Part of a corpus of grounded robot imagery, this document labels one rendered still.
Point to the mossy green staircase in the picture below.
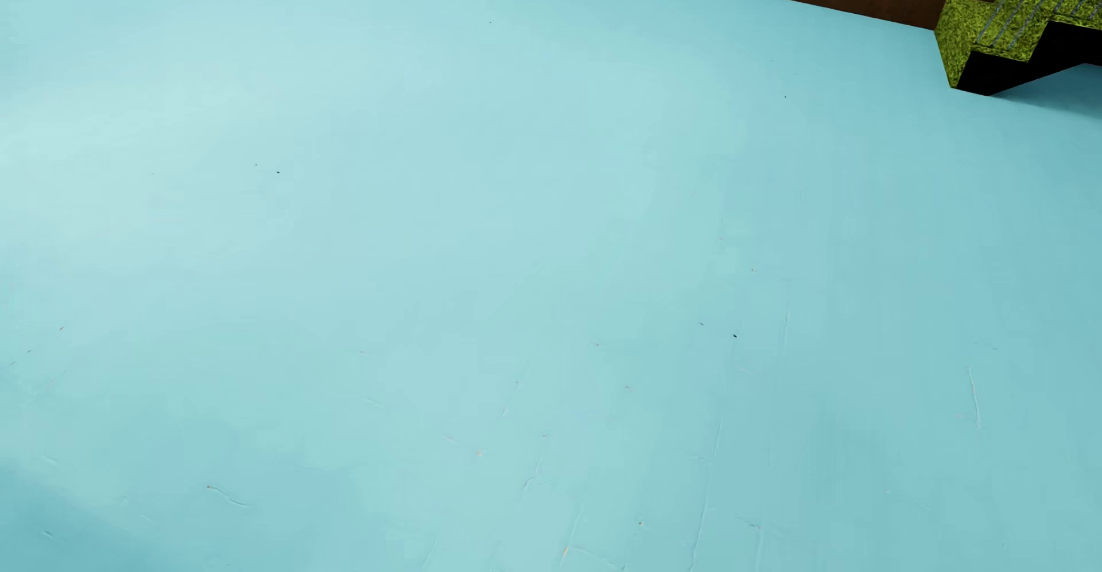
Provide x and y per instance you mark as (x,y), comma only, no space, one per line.
(981,34)

